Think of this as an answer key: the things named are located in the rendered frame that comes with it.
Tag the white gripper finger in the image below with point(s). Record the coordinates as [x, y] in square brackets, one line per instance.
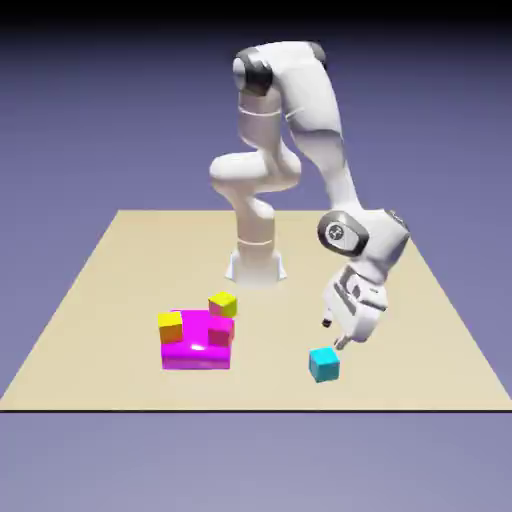
[342, 341]
[326, 322]

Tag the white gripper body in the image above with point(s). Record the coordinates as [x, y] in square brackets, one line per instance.
[366, 322]

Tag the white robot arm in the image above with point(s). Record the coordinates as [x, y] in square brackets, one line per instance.
[308, 100]

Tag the small cyan cube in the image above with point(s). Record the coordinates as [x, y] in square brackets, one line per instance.
[324, 366]

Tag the small yellow cube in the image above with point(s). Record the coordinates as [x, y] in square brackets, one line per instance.
[170, 326]
[223, 304]

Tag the small pink cube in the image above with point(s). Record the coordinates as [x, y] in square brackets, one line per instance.
[220, 336]

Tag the large magenta box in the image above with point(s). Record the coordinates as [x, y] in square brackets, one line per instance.
[196, 352]

